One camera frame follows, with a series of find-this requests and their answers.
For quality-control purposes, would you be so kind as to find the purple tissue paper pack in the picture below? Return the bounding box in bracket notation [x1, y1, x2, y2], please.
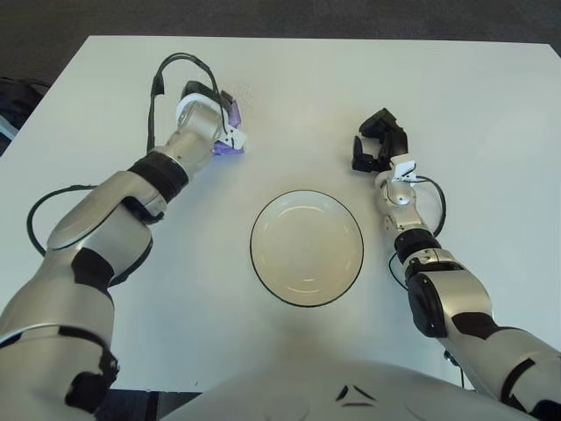
[211, 100, 245, 157]

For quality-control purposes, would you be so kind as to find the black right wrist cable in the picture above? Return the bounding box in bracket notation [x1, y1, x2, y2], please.
[414, 175, 447, 238]

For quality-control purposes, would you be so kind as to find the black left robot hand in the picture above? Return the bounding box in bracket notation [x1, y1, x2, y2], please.
[180, 80, 233, 116]

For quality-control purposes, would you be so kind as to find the white plate with black rim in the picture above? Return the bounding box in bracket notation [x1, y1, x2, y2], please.
[250, 189, 366, 307]

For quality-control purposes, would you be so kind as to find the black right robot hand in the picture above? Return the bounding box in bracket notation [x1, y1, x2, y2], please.
[351, 107, 409, 175]

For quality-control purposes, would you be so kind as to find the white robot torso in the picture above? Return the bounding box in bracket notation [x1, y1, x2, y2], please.
[161, 357, 561, 421]

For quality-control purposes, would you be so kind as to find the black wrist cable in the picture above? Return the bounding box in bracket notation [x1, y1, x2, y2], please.
[144, 52, 233, 154]
[414, 175, 447, 238]

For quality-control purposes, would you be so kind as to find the black bag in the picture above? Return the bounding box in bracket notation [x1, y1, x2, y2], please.
[0, 76, 49, 148]

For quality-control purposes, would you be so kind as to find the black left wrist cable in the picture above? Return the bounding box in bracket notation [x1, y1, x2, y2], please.
[144, 52, 233, 154]

